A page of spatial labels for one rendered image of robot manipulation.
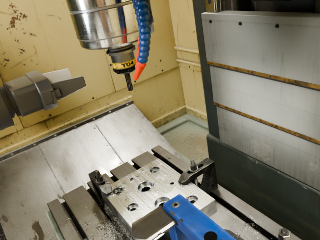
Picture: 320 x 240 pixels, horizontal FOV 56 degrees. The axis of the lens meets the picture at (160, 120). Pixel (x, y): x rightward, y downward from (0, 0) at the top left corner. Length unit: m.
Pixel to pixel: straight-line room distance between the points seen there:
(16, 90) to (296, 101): 0.71
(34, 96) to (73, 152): 1.12
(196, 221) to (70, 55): 1.32
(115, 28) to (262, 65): 0.52
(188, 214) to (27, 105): 0.33
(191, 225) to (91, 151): 1.22
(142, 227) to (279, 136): 0.63
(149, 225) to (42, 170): 1.17
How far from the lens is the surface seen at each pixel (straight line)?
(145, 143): 1.69
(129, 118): 1.80
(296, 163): 1.05
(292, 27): 0.87
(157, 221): 0.54
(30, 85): 0.58
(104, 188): 0.99
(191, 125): 2.07
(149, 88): 1.94
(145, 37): 0.47
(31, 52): 1.64
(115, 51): 0.64
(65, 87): 0.58
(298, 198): 1.17
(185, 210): 0.53
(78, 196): 1.18
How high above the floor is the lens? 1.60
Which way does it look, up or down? 27 degrees down
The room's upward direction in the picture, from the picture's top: 12 degrees counter-clockwise
